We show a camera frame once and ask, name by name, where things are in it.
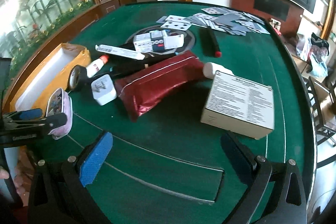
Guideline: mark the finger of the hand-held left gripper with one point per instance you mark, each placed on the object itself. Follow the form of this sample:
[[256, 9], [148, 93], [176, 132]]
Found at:
[[55, 120], [29, 114]]

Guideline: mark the white pill bottle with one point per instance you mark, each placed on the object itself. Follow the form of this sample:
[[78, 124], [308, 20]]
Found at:
[[211, 70]]

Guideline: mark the black chair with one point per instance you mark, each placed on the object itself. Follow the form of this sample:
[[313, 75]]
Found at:
[[316, 106]]

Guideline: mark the person's left hand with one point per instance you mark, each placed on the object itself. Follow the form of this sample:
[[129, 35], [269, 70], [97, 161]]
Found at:
[[3, 173]]

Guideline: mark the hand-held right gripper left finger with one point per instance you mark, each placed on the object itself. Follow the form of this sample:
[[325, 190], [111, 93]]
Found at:
[[95, 158]]

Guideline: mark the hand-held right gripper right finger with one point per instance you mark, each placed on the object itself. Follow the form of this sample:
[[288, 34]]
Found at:
[[236, 158]]

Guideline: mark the long white barcode package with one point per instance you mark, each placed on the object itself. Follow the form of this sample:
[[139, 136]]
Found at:
[[118, 50]]

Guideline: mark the thick black pen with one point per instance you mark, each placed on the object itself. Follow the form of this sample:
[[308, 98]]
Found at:
[[128, 67]]

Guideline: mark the floral wall poster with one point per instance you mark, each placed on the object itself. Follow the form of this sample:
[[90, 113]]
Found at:
[[39, 3]]

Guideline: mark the black stick red caps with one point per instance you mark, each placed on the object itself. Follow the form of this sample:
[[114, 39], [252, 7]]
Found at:
[[210, 41]]

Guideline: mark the pile of playing cards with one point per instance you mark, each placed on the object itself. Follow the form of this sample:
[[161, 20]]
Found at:
[[225, 19]]

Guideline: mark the white charger plug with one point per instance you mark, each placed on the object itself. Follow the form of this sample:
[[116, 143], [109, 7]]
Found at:
[[105, 95]]

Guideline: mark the small white printed box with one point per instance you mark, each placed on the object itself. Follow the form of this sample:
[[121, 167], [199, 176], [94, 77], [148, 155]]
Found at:
[[141, 43]]

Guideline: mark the white glue bottle red cap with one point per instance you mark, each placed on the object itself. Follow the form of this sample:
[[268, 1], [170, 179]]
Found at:
[[94, 67]]

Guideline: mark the teal white medicine box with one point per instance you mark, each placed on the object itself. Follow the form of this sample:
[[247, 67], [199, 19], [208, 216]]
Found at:
[[158, 41]]

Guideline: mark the pile of bags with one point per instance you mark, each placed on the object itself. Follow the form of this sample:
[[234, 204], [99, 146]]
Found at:
[[319, 61]]

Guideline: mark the black tape roll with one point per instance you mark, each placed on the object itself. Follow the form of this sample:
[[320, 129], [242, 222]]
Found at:
[[82, 77]]

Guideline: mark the yellow cardboard box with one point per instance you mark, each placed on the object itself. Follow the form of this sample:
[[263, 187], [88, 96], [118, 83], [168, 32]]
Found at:
[[81, 54]]

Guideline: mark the red pouch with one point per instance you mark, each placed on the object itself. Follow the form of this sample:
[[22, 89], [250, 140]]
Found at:
[[157, 82]]

